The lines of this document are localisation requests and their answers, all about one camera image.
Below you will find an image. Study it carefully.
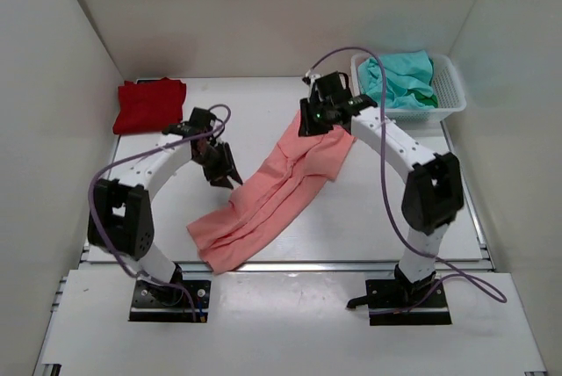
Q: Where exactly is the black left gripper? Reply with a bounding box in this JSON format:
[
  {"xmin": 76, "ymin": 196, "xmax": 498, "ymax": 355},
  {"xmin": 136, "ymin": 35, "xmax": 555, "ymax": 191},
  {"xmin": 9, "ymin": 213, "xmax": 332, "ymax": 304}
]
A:
[{"xmin": 194, "ymin": 140, "xmax": 245, "ymax": 189}]

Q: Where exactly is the pink t-shirt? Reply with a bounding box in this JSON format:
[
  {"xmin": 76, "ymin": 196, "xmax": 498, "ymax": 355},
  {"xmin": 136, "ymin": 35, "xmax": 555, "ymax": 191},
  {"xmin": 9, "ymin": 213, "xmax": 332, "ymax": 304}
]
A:
[{"xmin": 187, "ymin": 115, "xmax": 355, "ymax": 274}]

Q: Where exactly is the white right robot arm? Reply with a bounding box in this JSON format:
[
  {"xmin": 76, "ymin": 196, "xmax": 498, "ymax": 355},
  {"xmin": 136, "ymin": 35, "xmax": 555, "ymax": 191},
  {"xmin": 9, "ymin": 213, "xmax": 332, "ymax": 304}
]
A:
[{"xmin": 299, "ymin": 95, "xmax": 465, "ymax": 307}]

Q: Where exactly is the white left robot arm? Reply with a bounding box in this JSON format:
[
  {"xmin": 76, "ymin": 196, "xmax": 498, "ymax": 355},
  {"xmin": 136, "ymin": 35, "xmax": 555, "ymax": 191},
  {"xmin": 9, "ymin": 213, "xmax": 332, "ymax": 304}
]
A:
[{"xmin": 87, "ymin": 128, "xmax": 242, "ymax": 304}]

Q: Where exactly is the teal t-shirt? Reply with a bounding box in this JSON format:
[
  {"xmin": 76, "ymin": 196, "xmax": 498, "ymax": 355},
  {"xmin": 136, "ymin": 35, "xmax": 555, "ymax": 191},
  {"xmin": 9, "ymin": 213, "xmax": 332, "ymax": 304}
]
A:
[{"xmin": 357, "ymin": 50, "xmax": 436, "ymax": 111}]

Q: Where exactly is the folded red t-shirt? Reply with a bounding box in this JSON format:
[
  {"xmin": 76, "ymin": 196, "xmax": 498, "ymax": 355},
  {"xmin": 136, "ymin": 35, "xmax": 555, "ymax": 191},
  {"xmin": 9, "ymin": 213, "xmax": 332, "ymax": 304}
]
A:
[{"xmin": 112, "ymin": 77, "xmax": 187, "ymax": 135}]

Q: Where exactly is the green t-shirt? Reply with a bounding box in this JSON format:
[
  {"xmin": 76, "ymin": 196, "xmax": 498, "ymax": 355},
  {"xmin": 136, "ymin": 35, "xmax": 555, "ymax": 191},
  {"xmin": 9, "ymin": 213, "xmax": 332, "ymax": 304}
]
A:
[{"xmin": 412, "ymin": 90, "xmax": 439, "ymax": 109}]

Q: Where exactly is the white plastic basket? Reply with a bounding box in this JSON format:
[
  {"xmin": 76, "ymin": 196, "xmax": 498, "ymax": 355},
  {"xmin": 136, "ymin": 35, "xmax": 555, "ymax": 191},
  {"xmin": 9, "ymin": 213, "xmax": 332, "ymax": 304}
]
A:
[{"xmin": 350, "ymin": 54, "xmax": 466, "ymax": 122}]

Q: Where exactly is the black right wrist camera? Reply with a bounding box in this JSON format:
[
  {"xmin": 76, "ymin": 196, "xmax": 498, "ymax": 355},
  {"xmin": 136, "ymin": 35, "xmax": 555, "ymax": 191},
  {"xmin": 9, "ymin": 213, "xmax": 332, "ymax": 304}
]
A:
[{"xmin": 310, "ymin": 71, "xmax": 378, "ymax": 111}]

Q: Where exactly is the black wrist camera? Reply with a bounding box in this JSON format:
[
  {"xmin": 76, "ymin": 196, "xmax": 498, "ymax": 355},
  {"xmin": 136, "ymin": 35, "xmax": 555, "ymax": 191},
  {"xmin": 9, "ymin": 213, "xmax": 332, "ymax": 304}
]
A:
[
  {"xmin": 162, "ymin": 107, "xmax": 217, "ymax": 138},
  {"xmin": 310, "ymin": 71, "xmax": 378, "ymax": 111}
]

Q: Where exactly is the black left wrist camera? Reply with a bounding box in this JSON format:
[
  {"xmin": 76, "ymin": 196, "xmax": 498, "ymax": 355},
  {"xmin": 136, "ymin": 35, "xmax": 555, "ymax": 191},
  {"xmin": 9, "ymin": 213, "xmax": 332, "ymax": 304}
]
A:
[{"xmin": 162, "ymin": 107, "xmax": 217, "ymax": 138}]

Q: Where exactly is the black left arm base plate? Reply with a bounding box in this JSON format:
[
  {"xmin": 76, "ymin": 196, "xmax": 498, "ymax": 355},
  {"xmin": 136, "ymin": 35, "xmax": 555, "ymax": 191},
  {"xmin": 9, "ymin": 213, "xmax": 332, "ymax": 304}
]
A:
[{"xmin": 129, "ymin": 279, "xmax": 212, "ymax": 323}]

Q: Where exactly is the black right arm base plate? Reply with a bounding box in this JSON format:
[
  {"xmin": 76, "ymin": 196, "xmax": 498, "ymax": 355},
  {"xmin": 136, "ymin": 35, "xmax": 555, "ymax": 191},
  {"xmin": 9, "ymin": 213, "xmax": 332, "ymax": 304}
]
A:
[{"xmin": 346, "ymin": 272, "xmax": 452, "ymax": 326}]

